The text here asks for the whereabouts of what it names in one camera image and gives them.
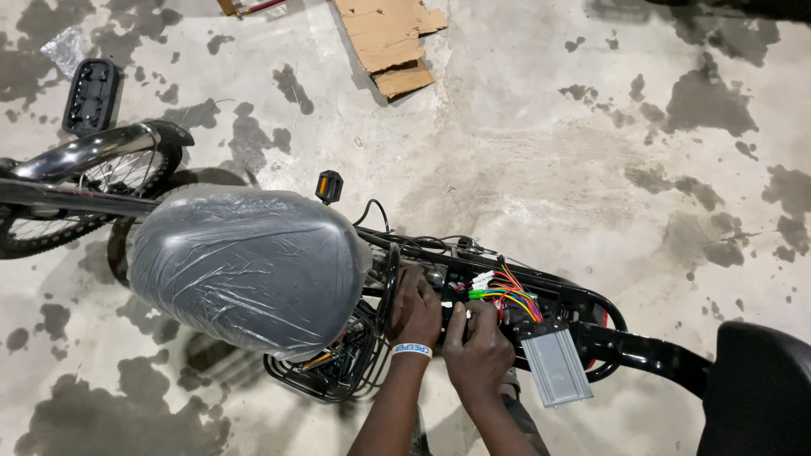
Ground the large brown cardboard sheet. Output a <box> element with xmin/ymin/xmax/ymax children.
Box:
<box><xmin>332</xmin><ymin>0</ymin><xmax>449</xmax><ymax>74</ymax></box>

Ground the black pedal with orange reflector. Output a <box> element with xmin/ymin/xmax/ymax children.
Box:
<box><xmin>315</xmin><ymin>170</ymin><xmax>344</xmax><ymax>206</ymax></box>

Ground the plastic wrapped grey bicycle saddle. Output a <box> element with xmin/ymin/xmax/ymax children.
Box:
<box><xmin>127</xmin><ymin>184</ymin><xmax>375</xmax><ymax>362</ymax></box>

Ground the black plastic tray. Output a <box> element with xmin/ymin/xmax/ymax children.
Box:
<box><xmin>61</xmin><ymin>58</ymin><xmax>122</xmax><ymax>139</ymax></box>

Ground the black spoked bicycle wheel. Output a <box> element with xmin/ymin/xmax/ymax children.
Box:
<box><xmin>0</xmin><ymin>123</ymin><xmax>185</xmax><ymax>261</ymax></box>

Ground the red handled tool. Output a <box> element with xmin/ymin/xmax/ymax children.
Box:
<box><xmin>217</xmin><ymin>0</ymin><xmax>290</xmax><ymax>20</ymax></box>

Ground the black padded seat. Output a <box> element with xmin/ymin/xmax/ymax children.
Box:
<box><xmin>696</xmin><ymin>320</ymin><xmax>811</xmax><ymax>456</ymax></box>

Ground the bundle of coloured wires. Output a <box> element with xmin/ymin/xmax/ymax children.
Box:
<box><xmin>468</xmin><ymin>255</ymin><xmax>544</xmax><ymax>325</ymax></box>

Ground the person's left hand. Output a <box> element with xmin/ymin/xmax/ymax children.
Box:
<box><xmin>387</xmin><ymin>264</ymin><xmax>444</xmax><ymax>348</ymax></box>

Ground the small brown cardboard piece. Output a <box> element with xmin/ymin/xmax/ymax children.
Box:
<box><xmin>372</xmin><ymin>57</ymin><xmax>437</xmax><ymax>101</ymax></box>

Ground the black bicycle frame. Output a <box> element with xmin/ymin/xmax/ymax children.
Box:
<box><xmin>352</xmin><ymin>222</ymin><xmax>712</xmax><ymax>401</ymax></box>

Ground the black wire basket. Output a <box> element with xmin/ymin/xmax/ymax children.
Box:
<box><xmin>262</xmin><ymin>301</ymin><xmax>395</xmax><ymax>404</ymax></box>

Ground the crumpled clear plastic wrap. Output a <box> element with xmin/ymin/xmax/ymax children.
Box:
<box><xmin>39</xmin><ymin>26</ymin><xmax>91</xmax><ymax>78</ymax></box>

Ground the person's right hand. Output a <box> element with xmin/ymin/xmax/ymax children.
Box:
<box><xmin>441</xmin><ymin>300</ymin><xmax>518</xmax><ymax>407</ymax></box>

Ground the silver ribbed controller box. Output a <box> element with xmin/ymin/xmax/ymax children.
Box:
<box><xmin>519</xmin><ymin>319</ymin><xmax>595</xmax><ymax>409</ymax></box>

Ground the white printed wristband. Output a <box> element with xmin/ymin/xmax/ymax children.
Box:
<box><xmin>390</xmin><ymin>342</ymin><xmax>434</xmax><ymax>361</ymax></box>

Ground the black looped cable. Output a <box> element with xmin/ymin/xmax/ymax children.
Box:
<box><xmin>352</xmin><ymin>198</ymin><xmax>392</xmax><ymax>236</ymax></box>

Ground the chrome bicycle fender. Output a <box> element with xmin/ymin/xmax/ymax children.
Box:
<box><xmin>9</xmin><ymin>120</ymin><xmax>195</xmax><ymax>185</ymax></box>

